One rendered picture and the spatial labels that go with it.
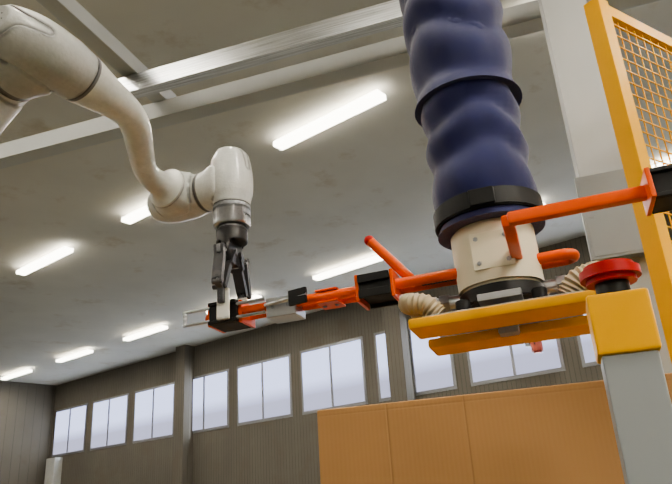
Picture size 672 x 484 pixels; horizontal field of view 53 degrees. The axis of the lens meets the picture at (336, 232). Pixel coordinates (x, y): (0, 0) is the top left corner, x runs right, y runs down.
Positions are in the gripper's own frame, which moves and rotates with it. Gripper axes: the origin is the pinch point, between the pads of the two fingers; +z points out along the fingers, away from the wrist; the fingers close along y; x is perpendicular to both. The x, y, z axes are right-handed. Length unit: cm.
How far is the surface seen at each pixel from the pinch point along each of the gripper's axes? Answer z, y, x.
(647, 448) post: 38, -52, -75
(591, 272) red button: 18, -52, -73
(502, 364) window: -122, 845, 14
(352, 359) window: -175, 938, 263
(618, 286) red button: 20, -51, -76
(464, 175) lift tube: -18, -9, -56
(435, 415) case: 29, -18, -47
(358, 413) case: 27.2, -18.1, -33.4
